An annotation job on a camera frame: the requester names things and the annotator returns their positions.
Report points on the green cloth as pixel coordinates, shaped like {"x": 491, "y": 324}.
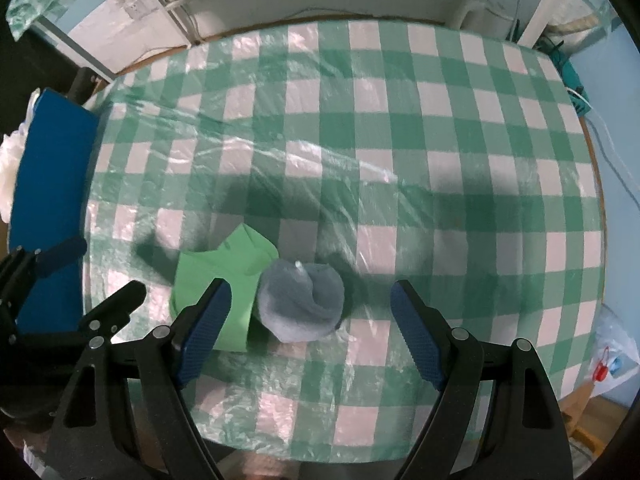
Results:
{"x": 210, "y": 270}

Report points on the black cloth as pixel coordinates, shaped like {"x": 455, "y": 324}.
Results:
{"x": 30, "y": 60}

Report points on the white bath loofah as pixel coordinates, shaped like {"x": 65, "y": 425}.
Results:
{"x": 10, "y": 160}

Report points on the white appliance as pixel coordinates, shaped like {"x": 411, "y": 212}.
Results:
{"x": 480, "y": 17}

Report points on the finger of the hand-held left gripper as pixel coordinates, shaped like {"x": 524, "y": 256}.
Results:
{"x": 62, "y": 255}
{"x": 120, "y": 300}

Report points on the cardboard box with blue edge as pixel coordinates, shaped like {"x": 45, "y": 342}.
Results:
{"x": 50, "y": 170}

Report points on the blue-grey towel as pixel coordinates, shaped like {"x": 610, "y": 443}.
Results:
{"x": 300, "y": 305}

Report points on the teal plastic object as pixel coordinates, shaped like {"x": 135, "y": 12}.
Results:
{"x": 575, "y": 90}

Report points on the clear plastic bag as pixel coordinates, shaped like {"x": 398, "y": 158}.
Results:
{"x": 612, "y": 340}

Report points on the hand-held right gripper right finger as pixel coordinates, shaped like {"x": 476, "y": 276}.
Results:
{"x": 417, "y": 340}

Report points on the black dumbbell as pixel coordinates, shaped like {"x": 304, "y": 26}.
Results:
{"x": 84, "y": 82}

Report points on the green checked tablecloth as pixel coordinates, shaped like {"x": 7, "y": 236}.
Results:
{"x": 400, "y": 160}
{"x": 30, "y": 0}

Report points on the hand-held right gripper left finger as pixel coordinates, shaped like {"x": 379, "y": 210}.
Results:
{"x": 202, "y": 332}

